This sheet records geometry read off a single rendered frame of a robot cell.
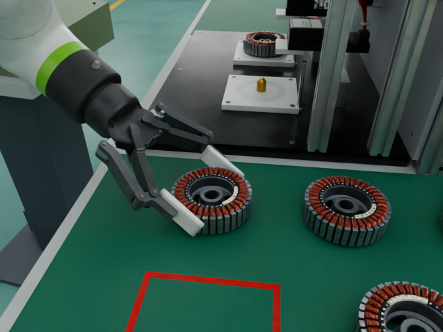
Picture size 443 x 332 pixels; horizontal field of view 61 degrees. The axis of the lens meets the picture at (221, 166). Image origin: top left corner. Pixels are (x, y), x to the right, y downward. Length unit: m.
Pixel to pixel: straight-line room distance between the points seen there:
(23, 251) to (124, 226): 1.13
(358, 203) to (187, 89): 0.45
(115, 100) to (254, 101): 0.33
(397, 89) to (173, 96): 0.43
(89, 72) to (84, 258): 0.24
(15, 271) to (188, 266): 1.16
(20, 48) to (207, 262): 0.36
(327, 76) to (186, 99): 0.32
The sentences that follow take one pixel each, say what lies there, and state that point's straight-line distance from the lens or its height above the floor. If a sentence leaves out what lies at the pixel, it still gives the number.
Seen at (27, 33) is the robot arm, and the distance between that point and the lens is 0.54.
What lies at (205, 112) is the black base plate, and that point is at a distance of 0.75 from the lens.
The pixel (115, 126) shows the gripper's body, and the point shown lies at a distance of 0.53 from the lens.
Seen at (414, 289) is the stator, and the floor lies 0.79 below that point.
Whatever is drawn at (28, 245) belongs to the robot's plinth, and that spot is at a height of 0.02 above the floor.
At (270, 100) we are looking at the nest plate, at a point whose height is 0.78.
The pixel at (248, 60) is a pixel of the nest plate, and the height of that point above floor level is 0.78.
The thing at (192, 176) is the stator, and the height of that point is 0.79.
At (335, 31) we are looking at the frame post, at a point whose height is 0.97.
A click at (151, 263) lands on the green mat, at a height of 0.75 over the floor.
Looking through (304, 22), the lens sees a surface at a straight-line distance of 0.77.
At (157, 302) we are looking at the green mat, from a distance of 0.45.
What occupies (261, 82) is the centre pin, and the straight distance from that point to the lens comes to 0.80.
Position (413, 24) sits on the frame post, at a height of 0.98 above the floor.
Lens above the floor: 1.12
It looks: 36 degrees down
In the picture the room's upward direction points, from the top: straight up
